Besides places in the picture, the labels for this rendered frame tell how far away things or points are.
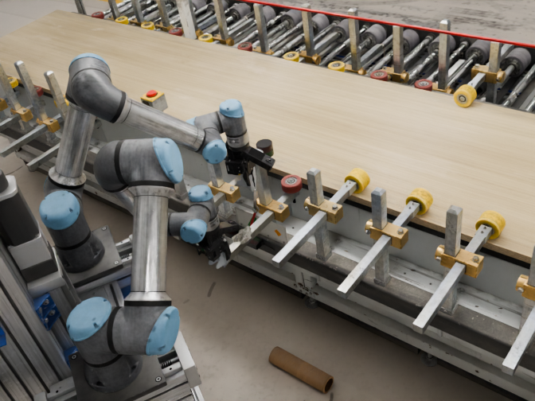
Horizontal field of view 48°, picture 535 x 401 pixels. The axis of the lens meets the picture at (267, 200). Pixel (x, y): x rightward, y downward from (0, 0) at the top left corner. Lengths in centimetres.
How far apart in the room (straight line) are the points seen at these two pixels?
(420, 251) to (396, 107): 72
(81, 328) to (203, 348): 155
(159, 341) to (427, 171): 128
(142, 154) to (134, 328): 42
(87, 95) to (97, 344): 67
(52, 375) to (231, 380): 118
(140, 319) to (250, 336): 156
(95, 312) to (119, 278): 57
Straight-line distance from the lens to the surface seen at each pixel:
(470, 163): 240
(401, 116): 267
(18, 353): 180
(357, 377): 282
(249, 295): 318
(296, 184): 233
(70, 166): 199
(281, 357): 282
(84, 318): 156
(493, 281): 226
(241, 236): 221
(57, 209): 193
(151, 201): 152
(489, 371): 267
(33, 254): 169
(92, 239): 202
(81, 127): 192
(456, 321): 211
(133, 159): 154
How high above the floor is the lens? 234
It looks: 39 degrees down
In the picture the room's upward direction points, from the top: 11 degrees counter-clockwise
